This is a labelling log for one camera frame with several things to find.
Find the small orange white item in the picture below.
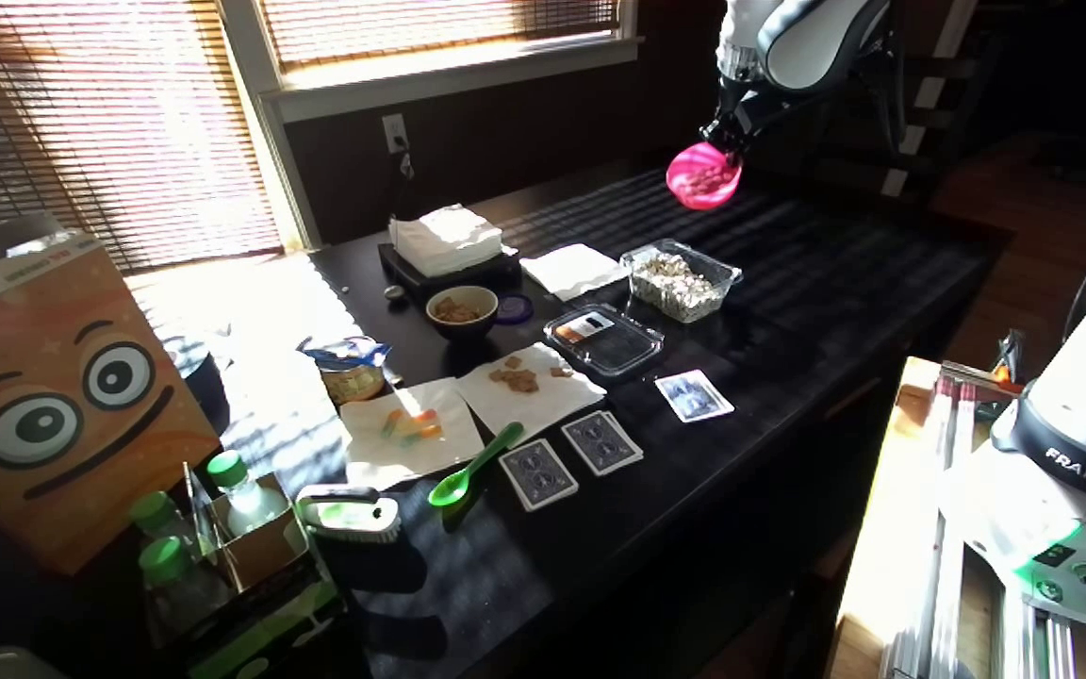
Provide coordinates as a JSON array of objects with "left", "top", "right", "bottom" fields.
[{"left": 552, "top": 310, "right": 610, "bottom": 350}]

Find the clear rectangular plastic container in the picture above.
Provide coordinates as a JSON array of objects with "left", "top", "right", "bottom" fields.
[{"left": 620, "top": 232, "right": 748, "bottom": 329}]

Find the green capped clear bottle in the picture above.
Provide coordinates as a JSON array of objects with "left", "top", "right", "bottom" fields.
[
  {"left": 200, "top": 450, "right": 292, "bottom": 535},
  {"left": 125, "top": 486, "right": 215, "bottom": 635}
]

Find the white green handheld device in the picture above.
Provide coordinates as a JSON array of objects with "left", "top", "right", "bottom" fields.
[{"left": 292, "top": 479, "right": 408, "bottom": 547}]

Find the wooden window frame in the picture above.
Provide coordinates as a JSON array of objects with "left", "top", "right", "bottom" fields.
[{"left": 215, "top": 0, "right": 649, "bottom": 251}]

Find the clear tray of snacks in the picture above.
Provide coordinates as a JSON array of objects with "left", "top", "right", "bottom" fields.
[{"left": 634, "top": 247, "right": 724, "bottom": 313}]

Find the crumpled snack bag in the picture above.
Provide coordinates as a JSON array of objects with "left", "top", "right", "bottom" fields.
[{"left": 297, "top": 333, "right": 398, "bottom": 410}]

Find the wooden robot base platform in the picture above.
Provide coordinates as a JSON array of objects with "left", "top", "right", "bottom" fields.
[{"left": 821, "top": 350, "right": 1086, "bottom": 679}]

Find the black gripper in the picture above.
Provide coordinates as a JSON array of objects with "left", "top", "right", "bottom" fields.
[{"left": 707, "top": 78, "right": 794, "bottom": 153}]

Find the dark bowl with food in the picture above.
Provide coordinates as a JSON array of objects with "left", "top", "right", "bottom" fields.
[{"left": 423, "top": 279, "right": 507, "bottom": 350}]

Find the green plastic spoon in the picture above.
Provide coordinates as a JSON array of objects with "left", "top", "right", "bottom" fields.
[{"left": 423, "top": 417, "right": 531, "bottom": 514}]

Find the blue white playing card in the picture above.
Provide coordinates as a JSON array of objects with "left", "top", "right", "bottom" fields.
[{"left": 654, "top": 364, "right": 739, "bottom": 431}]

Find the black flat scale tray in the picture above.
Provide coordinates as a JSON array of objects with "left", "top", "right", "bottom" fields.
[{"left": 375, "top": 237, "right": 523, "bottom": 310}]

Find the narrow bamboo window blind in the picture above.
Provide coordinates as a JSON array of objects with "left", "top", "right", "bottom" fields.
[{"left": 256, "top": 0, "right": 630, "bottom": 74}]

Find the small blue lid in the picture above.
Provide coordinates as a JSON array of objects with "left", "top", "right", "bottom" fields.
[{"left": 492, "top": 289, "right": 537, "bottom": 329}]

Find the flat white paper napkin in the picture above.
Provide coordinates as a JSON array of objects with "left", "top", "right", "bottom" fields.
[{"left": 518, "top": 237, "right": 634, "bottom": 304}]

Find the white wall outlet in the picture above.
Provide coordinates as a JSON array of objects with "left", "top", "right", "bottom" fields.
[{"left": 377, "top": 110, "right": 419, "bottom": 181}]

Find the white napkin with orange food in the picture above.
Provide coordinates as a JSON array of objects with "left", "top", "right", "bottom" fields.
[{"left": 335, "top": 374, "right": 492, "bottom": 495}]

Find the cardboard box with cartoon face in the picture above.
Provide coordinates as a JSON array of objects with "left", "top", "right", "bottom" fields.
[{"left": 0, "top": 232, "right": 224, "bottom": 581}]

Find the black rectangular box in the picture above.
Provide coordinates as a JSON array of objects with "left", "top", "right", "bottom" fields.
[{"left": 541, "top": 296, "right": 672, "bottom": 383}]

